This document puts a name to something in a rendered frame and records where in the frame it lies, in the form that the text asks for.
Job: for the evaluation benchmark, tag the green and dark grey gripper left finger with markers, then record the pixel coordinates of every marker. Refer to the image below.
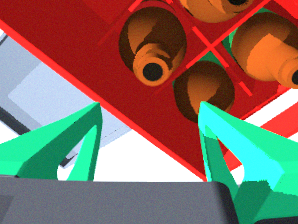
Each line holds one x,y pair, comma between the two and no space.
37,154

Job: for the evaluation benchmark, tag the red crate with dividers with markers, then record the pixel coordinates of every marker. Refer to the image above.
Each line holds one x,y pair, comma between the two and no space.
67,35

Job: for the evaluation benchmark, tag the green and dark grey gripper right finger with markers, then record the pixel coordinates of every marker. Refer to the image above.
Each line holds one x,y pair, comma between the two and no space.
269,188

